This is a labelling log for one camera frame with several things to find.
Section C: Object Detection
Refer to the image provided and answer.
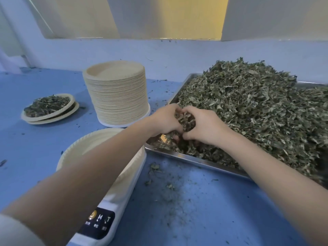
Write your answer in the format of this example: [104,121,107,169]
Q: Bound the scattered leaf crumbs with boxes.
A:
[143,162,221,228]

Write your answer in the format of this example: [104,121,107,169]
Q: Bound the tall stack of paper plates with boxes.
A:
[83,61,149,125]

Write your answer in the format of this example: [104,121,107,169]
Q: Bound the person's right hand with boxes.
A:
[180,106,234,149]

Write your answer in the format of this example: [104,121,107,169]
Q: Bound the handful of dried green leaves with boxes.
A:
[174,111,197,133]

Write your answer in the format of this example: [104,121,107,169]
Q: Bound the beige paper plate with leaves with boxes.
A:
[24,101,80,125]
[21,93,76,122]

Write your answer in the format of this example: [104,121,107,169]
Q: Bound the small portion of dried leaves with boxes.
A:
[24,95,71,118]

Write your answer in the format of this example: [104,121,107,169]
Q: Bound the person's right forearm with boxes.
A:
[219,131,328,246]

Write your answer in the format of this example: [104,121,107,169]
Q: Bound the large pile of dried leaves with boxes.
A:
[151,57,328,183]

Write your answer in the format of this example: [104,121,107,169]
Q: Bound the person's left hand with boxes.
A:
[150,104,184,138]

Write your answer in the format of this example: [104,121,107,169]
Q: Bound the empty beige paper plate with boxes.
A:
[56,128,145,183]

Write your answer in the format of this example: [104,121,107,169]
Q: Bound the person's left forearm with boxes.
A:
[0,116,155,246]

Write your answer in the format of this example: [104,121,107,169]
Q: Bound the stainless steel tray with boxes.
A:
[144,73,328,189]

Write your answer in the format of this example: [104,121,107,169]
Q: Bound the white digital kitchen scale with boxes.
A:
[65,148,147,246]

